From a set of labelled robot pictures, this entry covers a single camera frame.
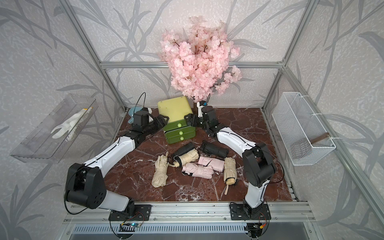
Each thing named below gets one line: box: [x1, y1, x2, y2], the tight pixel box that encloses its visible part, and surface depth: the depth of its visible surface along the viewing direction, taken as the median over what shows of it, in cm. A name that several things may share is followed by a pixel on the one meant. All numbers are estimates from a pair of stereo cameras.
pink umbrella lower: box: [181, 162, 214, 179], surface depth 84 cm
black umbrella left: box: [174, 142, 195, 156], surface depth 96 cm
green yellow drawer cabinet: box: [157, 96, 196, 144], surface depth 93 cm
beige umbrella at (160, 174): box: [151, 151, 169, 188], surface depth 85 cm
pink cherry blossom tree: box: [159, 15, 242, 114], surface depth 75 cm
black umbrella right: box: [199, 140, 229, 158], surface depth 95 cm
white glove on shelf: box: [51, 107, 93, 141], surface depth 68 cm
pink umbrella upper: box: [198, 156, 225, 172], surface depth 90 cm
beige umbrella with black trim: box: [169, 148, 199, 168], surface depth 90 cm
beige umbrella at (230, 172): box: [223, 157, 238, 195], surface depth 84 cm
